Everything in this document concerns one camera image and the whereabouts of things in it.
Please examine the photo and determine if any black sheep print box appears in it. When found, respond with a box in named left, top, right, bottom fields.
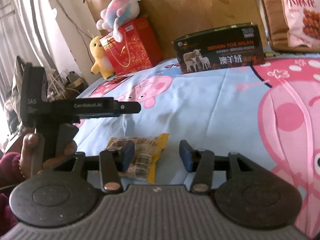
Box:
left=173, top=22, right=265, bottom=74

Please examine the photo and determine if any yellow duck plush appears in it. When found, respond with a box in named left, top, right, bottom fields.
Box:
left=89, top=36, right=115, bottom=80

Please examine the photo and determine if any pink snack bag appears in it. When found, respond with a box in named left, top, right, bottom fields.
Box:
left=281, top=0, right=319, bottom=48

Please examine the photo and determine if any wooden board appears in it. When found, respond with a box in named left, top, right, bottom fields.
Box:
left=86, top=0, right=267, bottom=59

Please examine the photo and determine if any red gift bag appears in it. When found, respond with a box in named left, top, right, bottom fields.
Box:
left=100, top=17, right=164, bottom=76

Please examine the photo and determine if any pastel plush toy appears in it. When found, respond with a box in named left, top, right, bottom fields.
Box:
left=96, top=0, right=140, bottom=43

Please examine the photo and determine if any person's left hand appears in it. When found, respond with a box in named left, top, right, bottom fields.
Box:
left=19, top=133, right=78, bottom=179

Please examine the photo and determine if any pink pig bedsheet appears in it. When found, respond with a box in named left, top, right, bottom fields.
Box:
left=75, top=54, right=319, bottom=237

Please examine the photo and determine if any brown seat cushion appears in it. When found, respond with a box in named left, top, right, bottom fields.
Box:
left=261, top=0, right=319, bottom=53

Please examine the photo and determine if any yellow brown snack pack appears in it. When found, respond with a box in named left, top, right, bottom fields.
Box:
left=106, top=133, right=169, bottom=184

